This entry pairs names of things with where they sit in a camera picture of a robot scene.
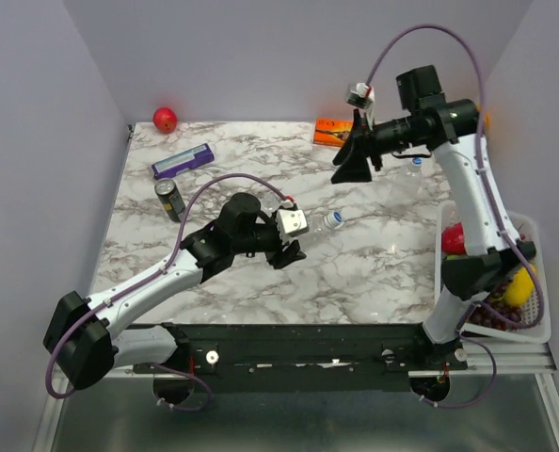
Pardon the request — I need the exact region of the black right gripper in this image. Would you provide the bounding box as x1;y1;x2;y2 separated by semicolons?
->
329;108;423;186

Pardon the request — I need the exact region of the clear plastic bottle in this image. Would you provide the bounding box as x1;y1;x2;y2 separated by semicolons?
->
390;158;423;203
261;192;280;216
299;210;343;251

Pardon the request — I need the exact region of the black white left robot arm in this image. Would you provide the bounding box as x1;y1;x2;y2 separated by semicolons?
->
43;193;309;390

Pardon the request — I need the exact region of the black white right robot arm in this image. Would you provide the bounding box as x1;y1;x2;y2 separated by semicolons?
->
331;66;536;369

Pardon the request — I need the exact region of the orange razor box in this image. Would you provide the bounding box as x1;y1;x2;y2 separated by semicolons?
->
312;117;352;147

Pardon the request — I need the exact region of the red dragon fruit toy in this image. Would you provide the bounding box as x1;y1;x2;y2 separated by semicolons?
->
441;222;466;255

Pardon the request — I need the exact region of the purple white flat box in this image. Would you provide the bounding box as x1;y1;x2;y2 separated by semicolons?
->
151;143;215;180

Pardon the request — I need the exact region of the orange snack bag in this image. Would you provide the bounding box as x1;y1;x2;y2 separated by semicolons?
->
479;112;490;137

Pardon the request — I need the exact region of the black drink can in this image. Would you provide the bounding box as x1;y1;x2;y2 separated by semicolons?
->
154;178;186;223

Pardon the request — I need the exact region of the red apple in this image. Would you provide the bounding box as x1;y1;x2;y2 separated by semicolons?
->
152;107;178;135

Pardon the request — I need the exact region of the purple grape bunch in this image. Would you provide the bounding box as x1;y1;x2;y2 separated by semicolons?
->
467;282;527;331

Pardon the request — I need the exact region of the white plastic basket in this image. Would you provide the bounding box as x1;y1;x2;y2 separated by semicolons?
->
433;202;552;344

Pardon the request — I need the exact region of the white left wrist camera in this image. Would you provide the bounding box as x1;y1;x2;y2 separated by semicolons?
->
276;208;310;240

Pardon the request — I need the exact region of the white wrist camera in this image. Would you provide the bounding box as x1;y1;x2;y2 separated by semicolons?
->
345;82;375;126
276;208;310;240

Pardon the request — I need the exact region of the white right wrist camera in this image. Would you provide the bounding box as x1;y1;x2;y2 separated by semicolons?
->
345;82;375;126

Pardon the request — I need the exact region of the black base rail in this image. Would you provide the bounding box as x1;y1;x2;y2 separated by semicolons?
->
133;322;469;395

